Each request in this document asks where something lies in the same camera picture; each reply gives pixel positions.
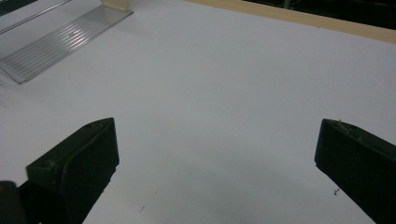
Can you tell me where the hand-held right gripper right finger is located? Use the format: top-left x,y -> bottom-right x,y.
314,118 -> 396,224

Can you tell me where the white table sheet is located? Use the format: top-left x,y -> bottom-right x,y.
0,0 -> 396,224

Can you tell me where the clear plastic storage box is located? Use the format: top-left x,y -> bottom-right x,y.
0,0 -> 134,85

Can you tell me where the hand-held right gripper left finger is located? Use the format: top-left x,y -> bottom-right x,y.
25,117 -> 120,224

